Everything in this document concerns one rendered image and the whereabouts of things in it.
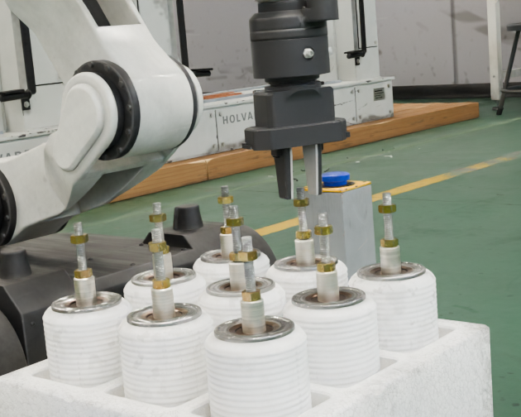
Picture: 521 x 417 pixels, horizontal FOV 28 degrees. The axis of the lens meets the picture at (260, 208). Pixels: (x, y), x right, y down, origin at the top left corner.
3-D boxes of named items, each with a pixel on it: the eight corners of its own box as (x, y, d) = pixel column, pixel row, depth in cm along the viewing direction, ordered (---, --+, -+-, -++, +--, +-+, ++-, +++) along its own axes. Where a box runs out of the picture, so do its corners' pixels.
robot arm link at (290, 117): (325, 135, 126) (318, 35, 124) (366, 140, 117) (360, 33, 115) (231, 147, 121) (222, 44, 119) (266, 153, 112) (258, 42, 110)
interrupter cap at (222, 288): (213, 304, 109) (212, 297, 108) (200, 287, 116) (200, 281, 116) (283, 294, 110) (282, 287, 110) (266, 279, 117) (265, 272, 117)
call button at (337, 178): (314, 190, 138) (313, 174, 138) (332, 185, 141) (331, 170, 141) (339, 191, 136) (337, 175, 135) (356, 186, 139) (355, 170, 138)
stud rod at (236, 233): (246, 273, 113) (240, 205, 111) (239, 275, 112) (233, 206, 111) (239, 272, 113) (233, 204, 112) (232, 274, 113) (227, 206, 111)
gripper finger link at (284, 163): (283, 196, 121) (279, 144, 120) (295, 199, 118) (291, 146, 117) (270, 198, 121) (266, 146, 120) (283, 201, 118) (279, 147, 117)
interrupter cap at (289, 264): (344, 270, 119) (344, 264, 119) (279, 277, 118) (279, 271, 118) (330, 256, 126) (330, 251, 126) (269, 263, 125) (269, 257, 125)
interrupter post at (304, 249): (317, 267, 121) (316, 240, 120) (298, 270, 121) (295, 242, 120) (313, 263, 123) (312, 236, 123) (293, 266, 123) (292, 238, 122)
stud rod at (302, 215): (307, 249, 122) (303, 186, 121) (310, 251, 121) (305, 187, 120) (299, 251, 122) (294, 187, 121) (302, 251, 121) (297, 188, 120)
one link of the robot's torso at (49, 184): (-70, 186, 173) (82, 48, 141) (28, 168, 188) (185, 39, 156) (-36, 271, 171) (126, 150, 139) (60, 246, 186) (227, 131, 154)
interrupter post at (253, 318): (272, 331, 97) (269, 296, 96) (258, 338, 95) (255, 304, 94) (250, 328, 98) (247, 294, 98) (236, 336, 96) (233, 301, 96)
